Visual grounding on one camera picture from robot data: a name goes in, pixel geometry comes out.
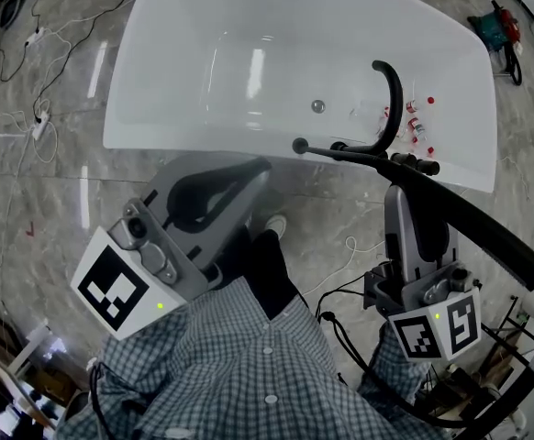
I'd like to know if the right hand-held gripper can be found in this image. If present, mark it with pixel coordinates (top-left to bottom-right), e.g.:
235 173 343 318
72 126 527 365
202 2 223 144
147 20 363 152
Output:
384 184 484 364

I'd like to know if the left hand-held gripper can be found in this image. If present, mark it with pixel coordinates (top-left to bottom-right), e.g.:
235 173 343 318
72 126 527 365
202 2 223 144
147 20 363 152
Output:
69 150 273 342

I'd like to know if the person's left forearm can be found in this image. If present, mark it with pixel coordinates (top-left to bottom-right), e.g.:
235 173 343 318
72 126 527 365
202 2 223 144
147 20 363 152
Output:
90 301 204 384

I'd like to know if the person's right forearm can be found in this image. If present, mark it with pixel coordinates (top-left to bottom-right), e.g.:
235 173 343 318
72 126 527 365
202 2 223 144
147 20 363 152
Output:
357 323 433 412

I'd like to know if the white bathtub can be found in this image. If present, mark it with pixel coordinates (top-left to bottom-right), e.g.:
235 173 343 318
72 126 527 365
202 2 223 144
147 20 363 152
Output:
102 0 499 195

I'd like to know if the person's white shoe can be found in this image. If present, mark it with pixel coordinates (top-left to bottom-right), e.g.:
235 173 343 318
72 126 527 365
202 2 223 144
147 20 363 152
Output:
263 214 289 240

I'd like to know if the person's black trouser leg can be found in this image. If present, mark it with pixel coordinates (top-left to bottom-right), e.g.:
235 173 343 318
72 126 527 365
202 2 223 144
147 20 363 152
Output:
243 228 301 321

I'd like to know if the group of small plastic bottles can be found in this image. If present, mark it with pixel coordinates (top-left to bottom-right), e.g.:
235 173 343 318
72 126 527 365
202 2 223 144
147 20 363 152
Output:
348 98 428 146

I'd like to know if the black curved faucet spout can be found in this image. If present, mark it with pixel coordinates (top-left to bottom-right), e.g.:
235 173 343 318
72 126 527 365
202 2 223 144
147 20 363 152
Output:
329 60 405 158

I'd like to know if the black metal rack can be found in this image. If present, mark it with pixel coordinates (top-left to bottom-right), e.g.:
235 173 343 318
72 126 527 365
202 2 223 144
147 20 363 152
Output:
475 293 534 430

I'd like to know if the person's checked shirt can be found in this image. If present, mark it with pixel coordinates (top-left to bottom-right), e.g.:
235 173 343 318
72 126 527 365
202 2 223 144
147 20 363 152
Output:
55 276 433 440

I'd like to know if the teal and red vacuum cleaner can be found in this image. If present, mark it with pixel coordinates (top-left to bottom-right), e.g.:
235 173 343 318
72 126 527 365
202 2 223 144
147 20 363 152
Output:
467 0 524 86

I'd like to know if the black faucet valve handle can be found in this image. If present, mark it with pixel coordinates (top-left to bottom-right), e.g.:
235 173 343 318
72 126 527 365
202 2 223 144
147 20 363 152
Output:
388 152 441 177

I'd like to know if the white floor cable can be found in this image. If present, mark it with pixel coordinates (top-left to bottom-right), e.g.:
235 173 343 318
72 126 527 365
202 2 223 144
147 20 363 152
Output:
301 235 387 295

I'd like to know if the thick black cable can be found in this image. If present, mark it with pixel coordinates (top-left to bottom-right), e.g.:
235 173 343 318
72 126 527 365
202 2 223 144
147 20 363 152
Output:
317 309 461 430

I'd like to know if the white shelf frame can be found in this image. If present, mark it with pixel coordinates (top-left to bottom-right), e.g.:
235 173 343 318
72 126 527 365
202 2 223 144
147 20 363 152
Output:
0 316 55 378

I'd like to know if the thin black cable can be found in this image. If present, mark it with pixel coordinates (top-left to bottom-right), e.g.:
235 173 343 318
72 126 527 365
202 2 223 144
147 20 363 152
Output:
87 359 117 440

